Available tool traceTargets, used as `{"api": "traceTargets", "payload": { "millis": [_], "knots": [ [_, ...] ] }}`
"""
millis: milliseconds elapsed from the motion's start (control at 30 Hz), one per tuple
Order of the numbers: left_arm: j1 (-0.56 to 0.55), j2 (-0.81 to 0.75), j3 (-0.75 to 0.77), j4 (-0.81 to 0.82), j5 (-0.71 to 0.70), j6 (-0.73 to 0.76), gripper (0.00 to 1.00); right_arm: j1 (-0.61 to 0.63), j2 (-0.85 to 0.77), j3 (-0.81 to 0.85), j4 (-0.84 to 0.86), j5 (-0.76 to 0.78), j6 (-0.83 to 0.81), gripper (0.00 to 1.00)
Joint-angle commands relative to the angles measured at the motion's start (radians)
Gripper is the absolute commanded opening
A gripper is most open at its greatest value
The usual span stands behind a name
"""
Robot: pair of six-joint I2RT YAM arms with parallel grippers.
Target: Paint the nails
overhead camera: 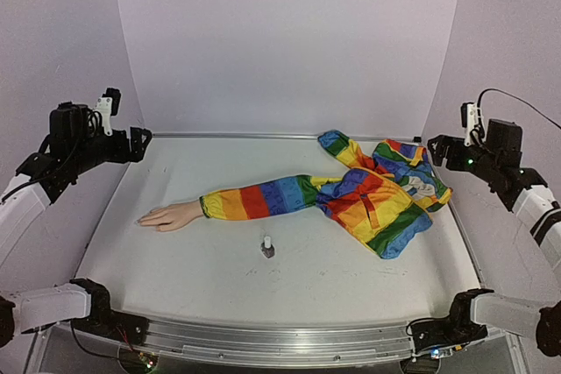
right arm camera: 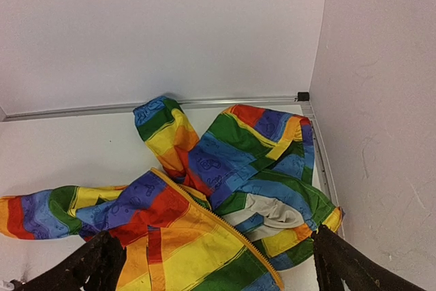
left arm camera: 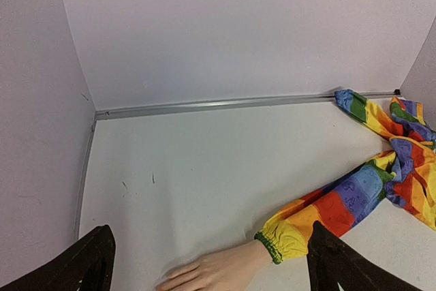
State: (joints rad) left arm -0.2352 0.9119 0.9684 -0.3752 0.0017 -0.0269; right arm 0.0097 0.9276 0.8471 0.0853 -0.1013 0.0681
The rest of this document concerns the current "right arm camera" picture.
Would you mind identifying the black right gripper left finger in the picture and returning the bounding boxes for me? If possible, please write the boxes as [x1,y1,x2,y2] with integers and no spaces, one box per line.
[10,232,127,291]

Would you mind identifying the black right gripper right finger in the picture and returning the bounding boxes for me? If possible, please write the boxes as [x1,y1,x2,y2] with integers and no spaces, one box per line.
[311,225,421,290]

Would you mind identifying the rainbow striped jacket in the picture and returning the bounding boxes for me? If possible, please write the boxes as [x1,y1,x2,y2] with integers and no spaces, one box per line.
[1,96,343,290]

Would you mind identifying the small black corner bracket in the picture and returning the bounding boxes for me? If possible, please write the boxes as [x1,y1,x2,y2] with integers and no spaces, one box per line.
[297,92,310,102]

